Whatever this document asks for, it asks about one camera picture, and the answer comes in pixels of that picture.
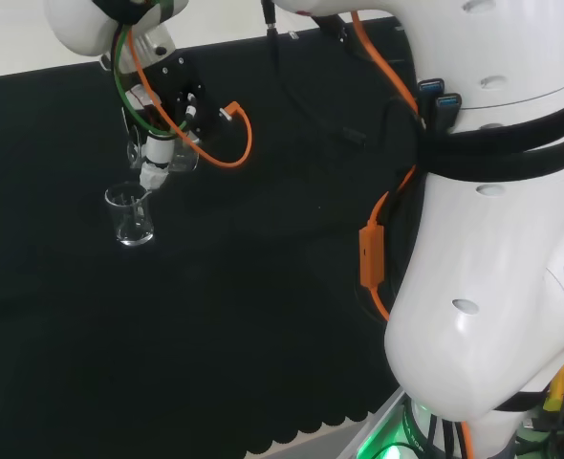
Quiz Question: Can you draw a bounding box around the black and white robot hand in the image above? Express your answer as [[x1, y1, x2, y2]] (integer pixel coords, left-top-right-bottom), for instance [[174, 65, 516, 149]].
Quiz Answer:
[[120, 53, 217, 193]]

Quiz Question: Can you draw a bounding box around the small clear glass beaker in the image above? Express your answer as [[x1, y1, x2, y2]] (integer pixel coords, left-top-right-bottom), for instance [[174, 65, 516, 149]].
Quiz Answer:
[[126, 137, 201, 174]]

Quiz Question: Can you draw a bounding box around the clear glass beaker with markings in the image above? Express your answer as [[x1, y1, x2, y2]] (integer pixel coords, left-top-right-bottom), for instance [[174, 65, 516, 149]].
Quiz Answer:
[[103, 181, 156, 249]]

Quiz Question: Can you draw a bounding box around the black cloth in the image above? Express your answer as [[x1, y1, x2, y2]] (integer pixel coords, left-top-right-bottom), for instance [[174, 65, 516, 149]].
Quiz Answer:
[[0, 16, 429, 459]]

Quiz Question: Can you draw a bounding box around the blue usb plug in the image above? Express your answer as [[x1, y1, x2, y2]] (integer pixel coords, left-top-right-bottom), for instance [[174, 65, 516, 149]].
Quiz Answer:
[[432, 93, 464, 134], [415, 77, 445, 104]]

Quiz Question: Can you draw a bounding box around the green cable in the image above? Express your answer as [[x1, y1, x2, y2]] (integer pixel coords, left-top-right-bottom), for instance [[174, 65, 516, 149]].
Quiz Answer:
[[111, 0, 188, 136]]

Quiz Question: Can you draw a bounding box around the black cable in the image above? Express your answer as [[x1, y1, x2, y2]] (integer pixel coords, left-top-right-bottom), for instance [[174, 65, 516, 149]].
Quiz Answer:
[[260, 0, 367, 150]]

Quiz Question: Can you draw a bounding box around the orange cable with inline box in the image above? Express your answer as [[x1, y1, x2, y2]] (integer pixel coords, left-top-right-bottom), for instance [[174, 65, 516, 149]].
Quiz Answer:
[[350, 10, 421, 322]]

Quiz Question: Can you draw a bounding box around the grey base plate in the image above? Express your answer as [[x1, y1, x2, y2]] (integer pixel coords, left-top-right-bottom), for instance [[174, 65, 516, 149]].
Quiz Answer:
[[341, 385, 410, 459]]

